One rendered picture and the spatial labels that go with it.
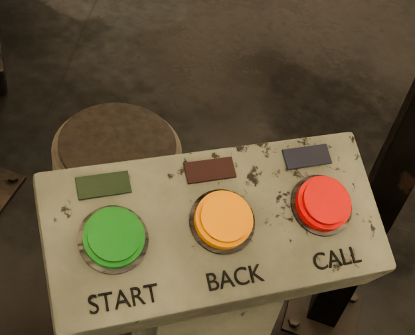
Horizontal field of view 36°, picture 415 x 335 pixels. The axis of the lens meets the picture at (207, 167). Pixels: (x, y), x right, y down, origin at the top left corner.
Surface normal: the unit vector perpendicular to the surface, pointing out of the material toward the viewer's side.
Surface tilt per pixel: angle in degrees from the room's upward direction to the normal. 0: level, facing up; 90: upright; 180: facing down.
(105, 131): 0
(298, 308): 0
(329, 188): 20
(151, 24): 0
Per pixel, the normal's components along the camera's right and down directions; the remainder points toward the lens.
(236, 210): 0.21, -0.37
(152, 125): 0.12, -0.66
